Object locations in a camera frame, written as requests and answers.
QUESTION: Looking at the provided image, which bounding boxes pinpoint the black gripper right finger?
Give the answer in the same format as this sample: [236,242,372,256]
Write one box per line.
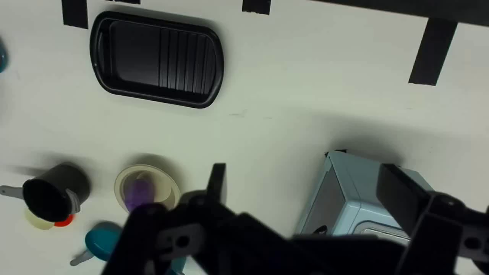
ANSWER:
[375,161,435,238]

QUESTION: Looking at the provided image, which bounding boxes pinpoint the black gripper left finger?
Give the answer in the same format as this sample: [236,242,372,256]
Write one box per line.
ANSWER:
[205,161,228,204]

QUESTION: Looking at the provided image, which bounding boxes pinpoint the purple round toy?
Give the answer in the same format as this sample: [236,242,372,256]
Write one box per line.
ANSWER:
[124,174,158,212]

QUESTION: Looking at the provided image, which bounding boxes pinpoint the small red object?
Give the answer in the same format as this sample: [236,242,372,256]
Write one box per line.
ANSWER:
[53,212,77,229]

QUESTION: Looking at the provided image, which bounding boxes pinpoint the teal object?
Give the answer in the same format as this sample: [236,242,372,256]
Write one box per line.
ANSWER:
[0,36,10,73]

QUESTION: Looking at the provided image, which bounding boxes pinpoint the cream bowl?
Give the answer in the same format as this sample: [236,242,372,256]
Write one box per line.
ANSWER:
[114,163,184,212]

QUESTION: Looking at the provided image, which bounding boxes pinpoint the light blue toaster oven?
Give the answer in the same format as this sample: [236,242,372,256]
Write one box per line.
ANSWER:
[294,148,435,246]

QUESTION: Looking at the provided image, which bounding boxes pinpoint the black ridged tray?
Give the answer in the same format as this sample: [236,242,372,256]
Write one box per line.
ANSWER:
[89,10,227,110]

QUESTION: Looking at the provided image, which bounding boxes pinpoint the black tape strip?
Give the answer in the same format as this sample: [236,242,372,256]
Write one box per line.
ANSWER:
[409,16,459,87]
[242,0,273,15]
[62,0,91,29]

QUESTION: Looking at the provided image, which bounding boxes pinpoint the cream plate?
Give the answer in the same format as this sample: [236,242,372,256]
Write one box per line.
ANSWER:
[24,207,56,230]

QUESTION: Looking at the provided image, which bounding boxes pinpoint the teal pan grey handle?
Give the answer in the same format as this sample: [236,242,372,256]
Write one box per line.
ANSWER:
[69,220,124,267]

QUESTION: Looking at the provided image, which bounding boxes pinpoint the black pot grey handle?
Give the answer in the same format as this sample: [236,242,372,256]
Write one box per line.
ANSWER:
[0,161,94,224]

